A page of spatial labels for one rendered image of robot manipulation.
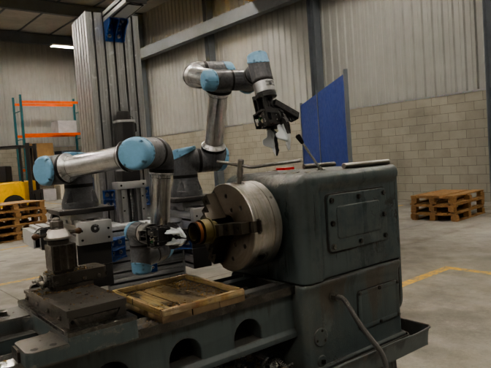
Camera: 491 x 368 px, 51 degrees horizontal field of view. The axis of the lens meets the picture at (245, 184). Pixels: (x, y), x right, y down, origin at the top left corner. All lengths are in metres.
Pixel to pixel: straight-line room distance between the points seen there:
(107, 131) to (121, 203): 0.34
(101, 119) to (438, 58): 11.06
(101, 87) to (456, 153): 10.75
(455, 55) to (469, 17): 0.83
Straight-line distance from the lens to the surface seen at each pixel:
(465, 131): 12.47
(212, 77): 1.85
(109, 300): 1.45
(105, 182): 2.47
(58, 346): 1.38
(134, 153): 1.86
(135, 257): 1.94
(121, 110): 2.49
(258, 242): 1.74
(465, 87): 12.55
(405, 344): 2.16
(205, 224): 1.75
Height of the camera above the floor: 1.33
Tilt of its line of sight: 3 degrees down
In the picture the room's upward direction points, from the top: 4 degrees counter-clockwise
